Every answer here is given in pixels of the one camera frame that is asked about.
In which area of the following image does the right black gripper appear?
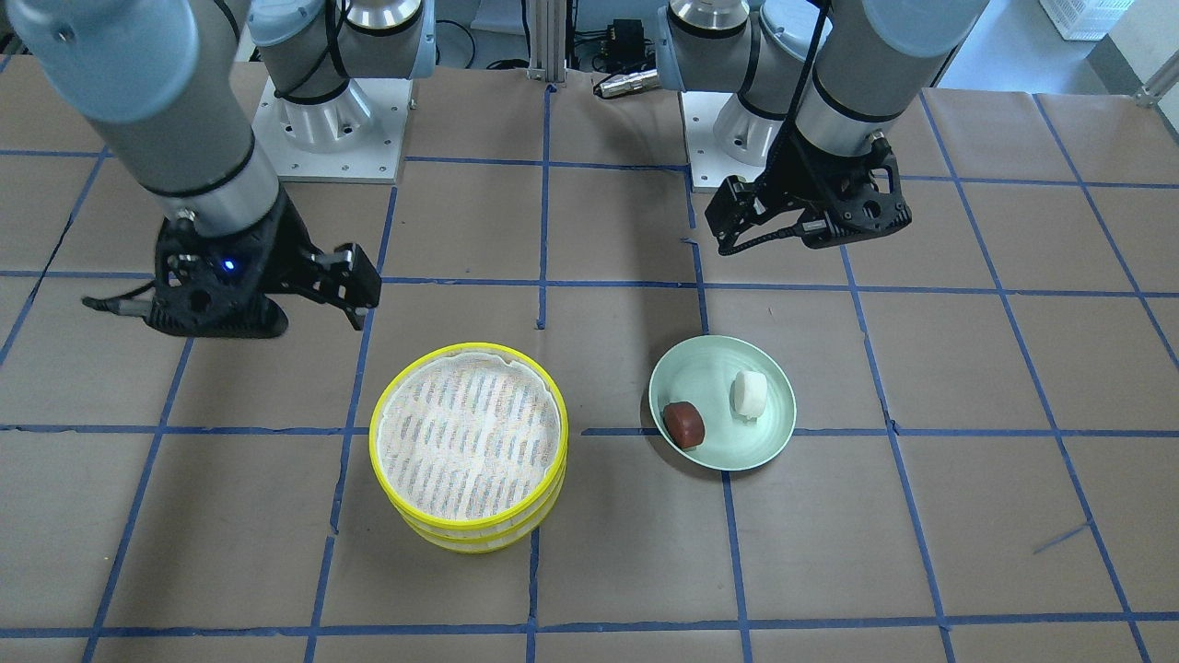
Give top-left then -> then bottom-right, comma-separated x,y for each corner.
83,198 -> 382,340

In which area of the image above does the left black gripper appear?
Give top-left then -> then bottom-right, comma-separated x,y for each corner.
705,138 -> 913,256

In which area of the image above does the white bun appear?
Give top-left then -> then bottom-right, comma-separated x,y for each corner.
731,370 -> 769,420

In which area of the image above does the yellow steamer layer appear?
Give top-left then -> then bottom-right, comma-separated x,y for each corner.
369,343 -> 569,531
399,473 -> 566,554

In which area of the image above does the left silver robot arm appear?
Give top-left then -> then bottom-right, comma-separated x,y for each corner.
656,1 -> 986,256

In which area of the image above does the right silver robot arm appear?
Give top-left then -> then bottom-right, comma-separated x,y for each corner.
6,1 -> 437,339

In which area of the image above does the black power adapter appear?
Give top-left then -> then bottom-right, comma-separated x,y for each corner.
601,18 -> 646,70

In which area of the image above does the brown bun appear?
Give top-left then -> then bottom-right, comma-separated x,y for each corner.
661,401 -> 706,449

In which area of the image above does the aluminium frame post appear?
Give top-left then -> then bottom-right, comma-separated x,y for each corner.
522,1 -> 574,88

